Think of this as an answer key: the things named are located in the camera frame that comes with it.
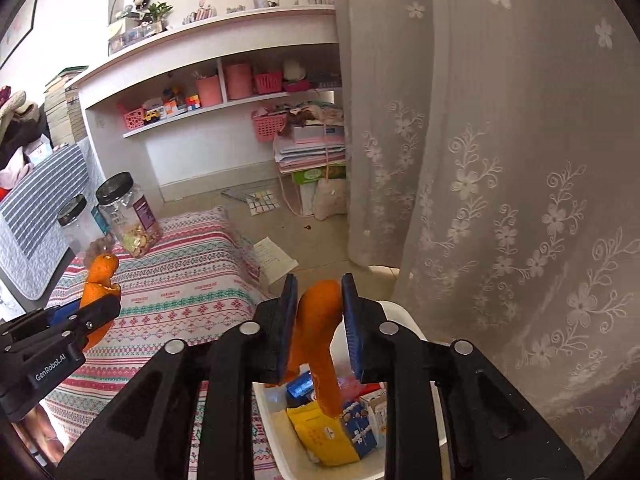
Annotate clear jar brown snacks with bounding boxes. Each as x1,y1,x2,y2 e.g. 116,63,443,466
56,194,101,256

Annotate blue plastic wrapper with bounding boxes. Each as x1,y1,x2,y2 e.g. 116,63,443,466
286,371,316,403

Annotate grey striped quilted cover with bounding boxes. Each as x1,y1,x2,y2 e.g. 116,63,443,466
0,142,93,301

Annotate checkered floor sheet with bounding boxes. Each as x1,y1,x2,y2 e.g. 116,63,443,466
222,187,282,217

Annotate stack of paper folders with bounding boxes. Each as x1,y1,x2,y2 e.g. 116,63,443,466
272,125,347,173

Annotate pink white garment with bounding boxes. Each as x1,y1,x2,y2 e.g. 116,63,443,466
0,152,31,188

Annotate white lace curtain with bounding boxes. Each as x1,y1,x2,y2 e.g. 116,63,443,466
332,0,640,476

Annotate framed wall picture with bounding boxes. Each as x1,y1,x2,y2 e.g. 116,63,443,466
0,0,43,70

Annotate dark grey sofa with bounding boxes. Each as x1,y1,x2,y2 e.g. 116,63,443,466
0,230,86,321

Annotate white shelf unit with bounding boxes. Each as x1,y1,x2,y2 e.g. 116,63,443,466
75,0,346,206

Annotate green cardboard box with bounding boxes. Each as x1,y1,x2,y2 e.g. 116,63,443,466
291,165,347,186

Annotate clear jar purple label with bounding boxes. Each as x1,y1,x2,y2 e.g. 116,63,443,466
95,172,162,259

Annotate small pink basket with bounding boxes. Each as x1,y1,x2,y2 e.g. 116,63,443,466
254,72,283,95

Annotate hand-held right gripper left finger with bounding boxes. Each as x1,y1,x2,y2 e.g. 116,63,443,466
54,273,300,480

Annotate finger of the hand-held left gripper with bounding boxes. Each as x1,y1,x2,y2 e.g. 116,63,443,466
0,301,85,350
51,295,122,350

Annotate large pink basket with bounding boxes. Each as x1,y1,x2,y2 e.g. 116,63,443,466
251,107,287,145

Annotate white paper sheet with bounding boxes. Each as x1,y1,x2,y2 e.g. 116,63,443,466
252,237,299,286

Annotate pink lattice basket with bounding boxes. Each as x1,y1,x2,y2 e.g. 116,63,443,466
117,105,148,131

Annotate green potted plant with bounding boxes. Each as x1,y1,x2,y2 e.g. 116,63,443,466
145,2,173,33

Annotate stack of books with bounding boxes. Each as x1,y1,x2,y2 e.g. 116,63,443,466
44,65,90,148

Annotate pink pen holder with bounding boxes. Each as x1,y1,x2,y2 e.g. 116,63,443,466
195,72,223,107

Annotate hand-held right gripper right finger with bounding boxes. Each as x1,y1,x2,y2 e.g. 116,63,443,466
340,272,586,480

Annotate orange peel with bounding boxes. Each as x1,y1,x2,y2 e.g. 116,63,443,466
80,252,123,351
282,280,346,418

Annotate small white cardboard box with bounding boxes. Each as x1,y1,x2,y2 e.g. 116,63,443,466
27,137,53,166

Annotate blue cardboard box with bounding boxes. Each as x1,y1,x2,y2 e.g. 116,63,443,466
340,400,381,461

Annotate white plastic bag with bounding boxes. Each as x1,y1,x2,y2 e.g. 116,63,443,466
313,177,348,220

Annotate white plastic bin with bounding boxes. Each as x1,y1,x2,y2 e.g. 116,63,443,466
252,300,453,480

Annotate group of small figurines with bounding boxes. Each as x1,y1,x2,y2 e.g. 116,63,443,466
182,0,217,25

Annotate yellow snack packet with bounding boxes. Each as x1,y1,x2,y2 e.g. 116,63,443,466
287,402,361,466

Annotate pink round container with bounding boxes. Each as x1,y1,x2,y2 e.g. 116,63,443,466
223,62,254,101

